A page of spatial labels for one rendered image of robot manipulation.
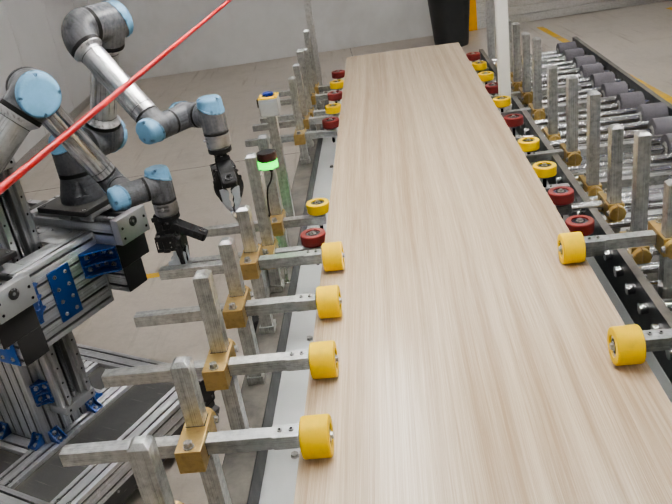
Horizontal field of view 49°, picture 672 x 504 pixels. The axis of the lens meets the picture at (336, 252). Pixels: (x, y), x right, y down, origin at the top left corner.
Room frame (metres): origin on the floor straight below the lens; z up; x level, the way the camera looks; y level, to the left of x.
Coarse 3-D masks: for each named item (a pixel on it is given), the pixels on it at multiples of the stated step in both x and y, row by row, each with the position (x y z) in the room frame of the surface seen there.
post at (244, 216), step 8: (240, 208) 1.89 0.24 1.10; (248, 208) 1.90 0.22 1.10; (240, 216) 1.89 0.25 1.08; (248, 216) 1.89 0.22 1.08; (240, 224) 1.89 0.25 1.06; (248, 224) 1.89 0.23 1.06; (240, 232) 1.89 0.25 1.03; (248, 232) 1.89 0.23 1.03; (248, 240) 1.89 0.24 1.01; (256, 240) 1.91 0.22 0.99; (248, 248) 1.89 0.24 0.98; (256, 248) 1.89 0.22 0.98; (256, 280) 1.89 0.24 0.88; (264, 280) 1.91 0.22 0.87; (256, 288) 1.89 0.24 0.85; (264, 288) 1.89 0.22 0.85; (256, 296) 1.89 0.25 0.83; (264, 296) 1.89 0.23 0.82; (264, 320) 1.89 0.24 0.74; (272, 320) 1.90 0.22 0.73
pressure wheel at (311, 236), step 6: (312, 228) 2.13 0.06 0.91; (318, 228) 2.12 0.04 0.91; (300, 234) 2.10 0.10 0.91; (306, 234) 2.10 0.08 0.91; (312, 234) 2.09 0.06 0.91; (318, 234) 2.08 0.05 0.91; (324, 234) 2.08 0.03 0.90; (306, 240) 2.06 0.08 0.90; (312, 240) 2.06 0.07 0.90; (318, 240) 2.06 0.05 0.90; (324, 240) 2.07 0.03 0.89; (306, 246) 2.07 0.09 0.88; (312, 246) 2.06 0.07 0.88; (318, 246) 2.06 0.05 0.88; (318, 264) 2.09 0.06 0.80
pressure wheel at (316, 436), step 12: (300, 420) 1.10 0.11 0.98; (312, 420) 1.09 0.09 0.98; (324, 420) 1.09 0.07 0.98; (300, 432) 1.07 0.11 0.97; (312, 432) 1.07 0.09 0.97; (324, 432) 1.07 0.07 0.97; (300, 444) 1.06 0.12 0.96; (312, 444) 1.06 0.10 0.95; (324, 444) 1.05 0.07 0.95; (312, 456) 1.06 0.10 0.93; (324, 456) 1.06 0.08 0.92
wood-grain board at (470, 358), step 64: (384, 64) 4.35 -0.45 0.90; (448, 64) 4.10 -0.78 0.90; (384, 128) 3.09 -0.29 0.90; (448, 128) 2.95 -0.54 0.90; (384, 192) 2.35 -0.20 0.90; (448, 192) 2.26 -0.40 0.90; (512, 192) 2.18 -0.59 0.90; (384, 256) 1.87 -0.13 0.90; (448, 256) 1.81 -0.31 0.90; (512, 256) 1.75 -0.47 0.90; (320, 320) 1.58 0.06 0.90; (384, 320) 1.53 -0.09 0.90; (448, 320) 1.48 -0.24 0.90; (512, 320) 1.44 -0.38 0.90; (576, 320) 1.40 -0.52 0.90; (320, 384) 1.31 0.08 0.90; (384, 384) 1.27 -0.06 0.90; (448, 384) 1.24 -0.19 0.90; (512, 384) 1.21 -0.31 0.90; (576, 384) 1.18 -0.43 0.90; (640, 384) 1.15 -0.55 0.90; (384, 448) 1.08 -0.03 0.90; (448, 448) 1.05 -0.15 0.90; (512, 448) 1.03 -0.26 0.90; (576, 448) 1.00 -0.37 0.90; (640, 448) 0.98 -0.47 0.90
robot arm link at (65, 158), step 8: (88, 136) 2.41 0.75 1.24; (96, 144) 2.41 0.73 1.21; (56, 152) 2.34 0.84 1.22; (64, 152) 2.33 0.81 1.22; (56, 160) 2.34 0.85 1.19; (64, 160) 2.33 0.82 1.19; (72, 160) 2.34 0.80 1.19; (56, 168) 2.36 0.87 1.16; (64, 168) 2.33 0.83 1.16; (72, 168) 2.33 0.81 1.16; (80, 168) 2.34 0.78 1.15
